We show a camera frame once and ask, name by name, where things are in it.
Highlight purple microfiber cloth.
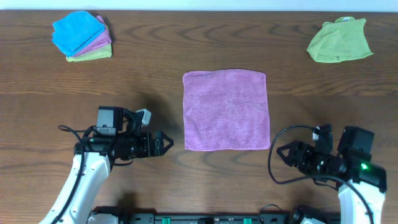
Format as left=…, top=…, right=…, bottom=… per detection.
left=183, top=69, right=271, bottom=151

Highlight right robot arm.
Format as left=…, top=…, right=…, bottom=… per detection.
left=269, top=124, right=387, bottom=224

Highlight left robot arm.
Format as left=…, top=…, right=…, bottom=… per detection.
left=43, top=106, right=174, bottom=223

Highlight folded green cloth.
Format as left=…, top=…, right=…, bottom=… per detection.
left=66, top=44, right=113, bottom=62

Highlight folded pink cloth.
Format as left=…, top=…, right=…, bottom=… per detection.
left=73, top=16, right=112, bottom=57

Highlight crumpled green cloth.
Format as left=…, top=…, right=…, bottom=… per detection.
left=307, top=17, right=373, bottom=63

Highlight folded blue cloth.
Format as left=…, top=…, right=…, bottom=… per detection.
left=52, top=11, right=105, bottom=57

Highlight right black camera cable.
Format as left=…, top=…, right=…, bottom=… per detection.
left=267, top=124, right=376, bottom=224

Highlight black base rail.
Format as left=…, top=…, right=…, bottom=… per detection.
left=87, top=204, right=341, bottom=224

